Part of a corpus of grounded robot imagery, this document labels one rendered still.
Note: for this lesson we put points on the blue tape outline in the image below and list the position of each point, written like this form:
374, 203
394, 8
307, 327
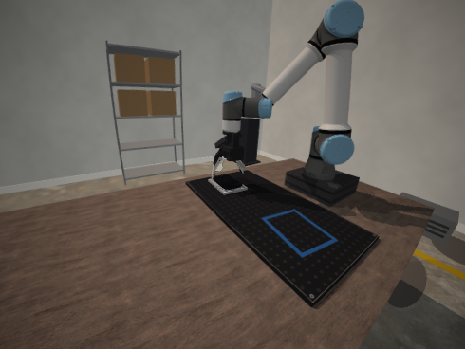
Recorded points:
290, 244

